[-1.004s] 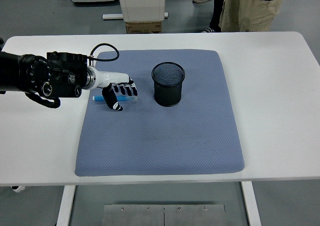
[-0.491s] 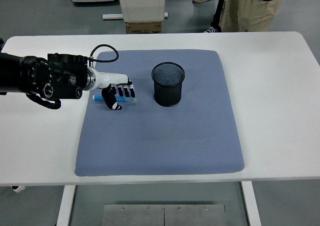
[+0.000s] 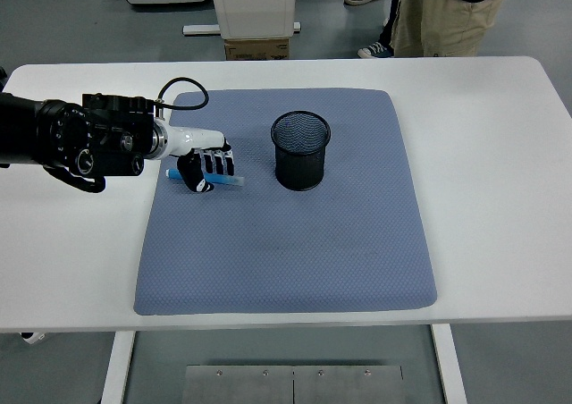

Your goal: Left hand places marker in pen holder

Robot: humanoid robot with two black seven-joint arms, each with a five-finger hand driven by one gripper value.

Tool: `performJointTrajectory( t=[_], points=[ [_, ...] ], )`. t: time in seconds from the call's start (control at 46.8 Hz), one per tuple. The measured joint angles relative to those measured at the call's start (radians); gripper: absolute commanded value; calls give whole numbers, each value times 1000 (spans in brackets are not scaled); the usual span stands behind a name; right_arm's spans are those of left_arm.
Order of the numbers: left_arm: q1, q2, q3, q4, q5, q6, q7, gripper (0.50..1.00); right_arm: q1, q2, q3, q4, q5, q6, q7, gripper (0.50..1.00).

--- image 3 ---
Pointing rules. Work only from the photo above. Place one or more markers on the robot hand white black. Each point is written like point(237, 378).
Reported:
point(194, 139)

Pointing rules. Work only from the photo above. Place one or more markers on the blue marker with clear cap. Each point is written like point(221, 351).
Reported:
point(225, 180)

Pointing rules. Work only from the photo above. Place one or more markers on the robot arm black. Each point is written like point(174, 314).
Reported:
point(67, 136)

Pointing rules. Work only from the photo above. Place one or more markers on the black mesh pen holder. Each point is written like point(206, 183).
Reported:
point(299, 167)

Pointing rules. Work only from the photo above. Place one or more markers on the white floor bar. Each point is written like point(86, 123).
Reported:
point(201, 29)

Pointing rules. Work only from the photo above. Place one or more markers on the cardboard box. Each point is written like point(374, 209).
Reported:
point(257, 48)

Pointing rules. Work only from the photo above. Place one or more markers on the blue-grey textured mat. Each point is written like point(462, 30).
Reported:
point(286, 243)

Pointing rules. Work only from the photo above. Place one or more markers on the white cabinet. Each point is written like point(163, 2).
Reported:
point(254, 6)

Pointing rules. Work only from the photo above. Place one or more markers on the white table leg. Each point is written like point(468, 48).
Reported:
point(449, 368)
point(117, 368)

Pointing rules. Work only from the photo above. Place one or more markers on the small white black object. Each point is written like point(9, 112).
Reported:
point(32, 338)

